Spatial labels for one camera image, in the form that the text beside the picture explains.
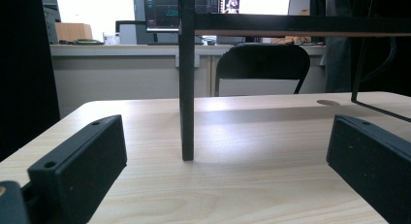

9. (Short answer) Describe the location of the beige back counter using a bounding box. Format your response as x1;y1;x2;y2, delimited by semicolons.
49;44;328;111

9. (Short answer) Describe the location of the black two-tier shelf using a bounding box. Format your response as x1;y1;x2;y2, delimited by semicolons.
177;0;411;162

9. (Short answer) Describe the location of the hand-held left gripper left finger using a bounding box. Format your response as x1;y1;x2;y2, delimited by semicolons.
27;113;128;224

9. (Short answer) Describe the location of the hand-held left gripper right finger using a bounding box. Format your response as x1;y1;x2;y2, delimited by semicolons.
326;113;411;224

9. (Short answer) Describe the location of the brown cardboard box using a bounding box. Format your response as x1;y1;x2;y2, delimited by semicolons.
54;21;94;43

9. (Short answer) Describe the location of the round table grommet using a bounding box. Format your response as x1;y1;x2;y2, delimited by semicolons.
316;99;341;108

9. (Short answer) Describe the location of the bright screen monitor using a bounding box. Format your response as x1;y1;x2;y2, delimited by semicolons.
219;0;292;16

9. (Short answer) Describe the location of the white wall socket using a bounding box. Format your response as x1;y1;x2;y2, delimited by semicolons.
174;53;202;69

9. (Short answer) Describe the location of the dark screen monitor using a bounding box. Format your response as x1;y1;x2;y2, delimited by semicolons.
142;0;221;34

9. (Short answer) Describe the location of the black folding chair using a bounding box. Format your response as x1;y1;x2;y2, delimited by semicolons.
213;43;312;98

